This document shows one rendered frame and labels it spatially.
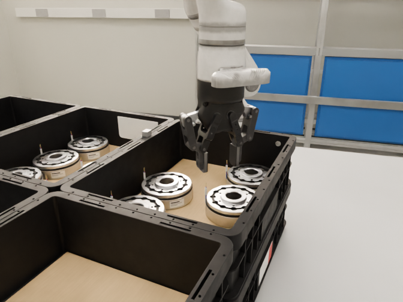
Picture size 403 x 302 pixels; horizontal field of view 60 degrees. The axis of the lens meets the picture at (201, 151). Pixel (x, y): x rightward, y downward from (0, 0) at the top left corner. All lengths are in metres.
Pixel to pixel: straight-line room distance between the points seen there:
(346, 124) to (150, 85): 2.06
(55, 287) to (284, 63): 2.18
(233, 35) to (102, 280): 0.40
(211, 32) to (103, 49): 3.47
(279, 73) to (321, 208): 1.66
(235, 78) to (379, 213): 0.64
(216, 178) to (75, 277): 0.38
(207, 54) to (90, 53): 3.56
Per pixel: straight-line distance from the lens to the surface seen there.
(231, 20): 0.52
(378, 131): 2.65
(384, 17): 3.39
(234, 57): 0.52
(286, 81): 2.52
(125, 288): 0.53
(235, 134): 0.58
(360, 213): 0.99
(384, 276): 0.81
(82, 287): 0.54
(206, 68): 0.53
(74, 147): 0.94
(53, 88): 4.45
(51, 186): 0.60
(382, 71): 2.55
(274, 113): 2.58
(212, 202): 0.64
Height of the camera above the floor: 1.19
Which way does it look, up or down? 23 degrees down
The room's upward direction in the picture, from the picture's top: straight up
